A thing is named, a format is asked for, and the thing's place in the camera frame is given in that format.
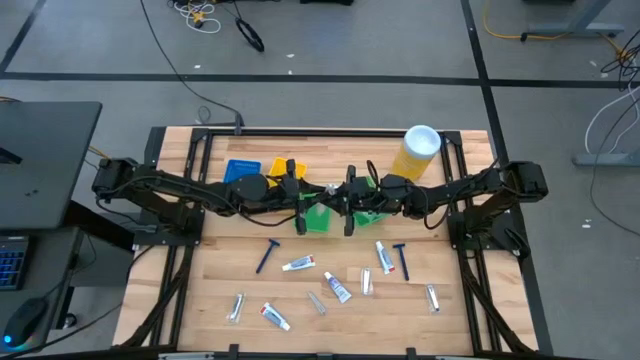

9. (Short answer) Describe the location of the yellow plastic basket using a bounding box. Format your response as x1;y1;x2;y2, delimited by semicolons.
267;156;309;190

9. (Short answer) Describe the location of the white cable yellow plug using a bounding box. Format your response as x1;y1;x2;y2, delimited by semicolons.
172;0;222;35

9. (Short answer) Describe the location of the dark blue disposable razor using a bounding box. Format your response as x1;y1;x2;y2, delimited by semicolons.
255;238;281;275
392;242;411;282

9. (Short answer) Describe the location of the black desk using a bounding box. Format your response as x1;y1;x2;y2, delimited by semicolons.
0;101;104;232

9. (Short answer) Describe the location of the white tube blue print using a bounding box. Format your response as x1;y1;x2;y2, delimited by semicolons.
323;271;353;305

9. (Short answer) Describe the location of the black keyboard blue backlight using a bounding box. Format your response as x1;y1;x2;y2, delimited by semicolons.
0;237;30;292

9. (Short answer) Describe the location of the black cable loop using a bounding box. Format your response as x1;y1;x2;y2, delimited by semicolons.
234;18;266;54

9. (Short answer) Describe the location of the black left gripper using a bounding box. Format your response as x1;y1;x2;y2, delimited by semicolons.
272;158;329;236

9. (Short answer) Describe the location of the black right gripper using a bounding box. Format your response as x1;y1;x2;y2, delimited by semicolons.
327;165;382;237

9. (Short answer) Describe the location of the black computer mouse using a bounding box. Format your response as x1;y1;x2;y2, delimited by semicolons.
3;297;50;350

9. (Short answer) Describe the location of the yellow canister white lid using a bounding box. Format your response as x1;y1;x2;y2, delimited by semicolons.
390;124;442;182

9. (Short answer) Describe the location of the black aluminium table frame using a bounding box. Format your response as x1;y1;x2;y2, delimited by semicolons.
112;126;554;360

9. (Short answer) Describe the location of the yellow floor cable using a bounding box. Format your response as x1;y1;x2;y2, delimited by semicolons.
481;0;627;57

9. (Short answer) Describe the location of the grey stand base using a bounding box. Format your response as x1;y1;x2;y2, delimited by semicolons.
519;0;626;42
572;151;640;168

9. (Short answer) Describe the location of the blue plastic basket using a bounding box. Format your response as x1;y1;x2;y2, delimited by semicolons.
222;158;263;185

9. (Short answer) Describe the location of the green plastic basket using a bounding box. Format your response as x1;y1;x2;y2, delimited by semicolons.
349;173;397;229
293;192;334;234

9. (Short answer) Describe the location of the small white toothpaste tube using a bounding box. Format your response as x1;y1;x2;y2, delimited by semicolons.
258;301;292;332
281;254;317;273
375;240;396;276

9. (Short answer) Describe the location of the white floor cable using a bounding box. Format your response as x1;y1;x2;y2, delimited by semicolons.
583;84;640;156

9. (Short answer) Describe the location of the black floor cable bundle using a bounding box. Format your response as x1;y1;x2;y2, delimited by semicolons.
589;43;640;237

